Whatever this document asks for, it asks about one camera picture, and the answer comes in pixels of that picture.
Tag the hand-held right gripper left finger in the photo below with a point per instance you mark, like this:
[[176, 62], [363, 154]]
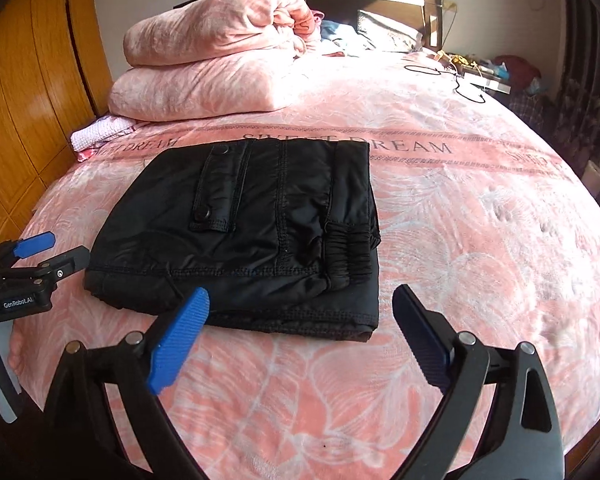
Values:
[[180, 340]]

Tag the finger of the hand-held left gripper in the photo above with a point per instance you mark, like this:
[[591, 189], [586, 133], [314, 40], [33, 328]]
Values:
[[62, 265], [32, 244]]

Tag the maroon garment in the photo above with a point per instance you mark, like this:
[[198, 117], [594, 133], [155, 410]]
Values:
[[317, 17]]

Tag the pink patterned bed blanket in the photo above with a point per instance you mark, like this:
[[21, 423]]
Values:
[[479, 260]]

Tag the black pants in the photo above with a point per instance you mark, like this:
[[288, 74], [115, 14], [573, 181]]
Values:
[[260, 240]]

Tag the blue garment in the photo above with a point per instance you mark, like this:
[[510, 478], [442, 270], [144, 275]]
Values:
[[345, 35]]

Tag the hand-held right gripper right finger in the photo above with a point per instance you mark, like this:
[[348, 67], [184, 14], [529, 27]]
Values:
[[422, 335]]

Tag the grey patterned pillow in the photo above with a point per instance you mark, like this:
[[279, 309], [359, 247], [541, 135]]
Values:
[[389, 30]]

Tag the dark red cloth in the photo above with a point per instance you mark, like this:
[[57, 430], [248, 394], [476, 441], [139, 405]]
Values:
[[517, 70]]

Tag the yellow item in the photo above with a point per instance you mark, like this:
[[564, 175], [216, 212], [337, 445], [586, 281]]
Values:
[[462, 60]]

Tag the dark patterned curtain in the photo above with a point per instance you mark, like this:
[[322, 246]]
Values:
[[584, 85]]

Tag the white waste bin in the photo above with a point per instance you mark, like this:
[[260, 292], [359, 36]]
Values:
[[594, 177]]

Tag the folded pink comforter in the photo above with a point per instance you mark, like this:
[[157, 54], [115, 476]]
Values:
[[205, 60]]

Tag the blue tissue box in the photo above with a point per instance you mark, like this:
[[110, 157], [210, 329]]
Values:
[[497, 71]]

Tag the person's left hand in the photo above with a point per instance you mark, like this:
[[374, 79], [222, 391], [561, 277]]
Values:
[[16, 357]]

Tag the wooden wardrobe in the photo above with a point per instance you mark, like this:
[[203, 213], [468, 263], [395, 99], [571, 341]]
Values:
[[30, 85]]

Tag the pink white checked cloth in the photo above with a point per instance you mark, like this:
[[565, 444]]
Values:
[[100, 132]]

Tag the plaid cloth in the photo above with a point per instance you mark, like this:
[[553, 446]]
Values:
[[529, 107]]

